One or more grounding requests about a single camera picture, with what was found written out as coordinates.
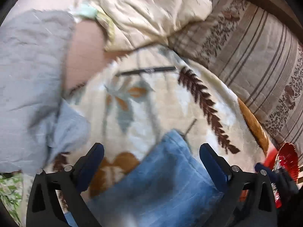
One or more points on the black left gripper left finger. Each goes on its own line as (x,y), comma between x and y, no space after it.
(44,208)

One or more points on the grey pillow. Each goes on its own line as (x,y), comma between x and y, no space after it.
(36,122)

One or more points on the green patterned quilt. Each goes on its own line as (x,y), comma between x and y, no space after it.
(12,194)

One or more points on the striped floral bedsheet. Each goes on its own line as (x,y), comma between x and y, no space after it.
(257,57)

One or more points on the cream satin pillow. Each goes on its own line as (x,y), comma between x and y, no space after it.
(132,24)

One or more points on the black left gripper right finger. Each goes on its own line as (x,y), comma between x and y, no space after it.
(248,199)

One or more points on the cream leaf pattern blanket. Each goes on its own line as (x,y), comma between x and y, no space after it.
(129,115)

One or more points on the blue denim jeans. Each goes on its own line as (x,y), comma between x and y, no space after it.
(169,188)

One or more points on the black pen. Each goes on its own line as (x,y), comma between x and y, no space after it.
(147,71)

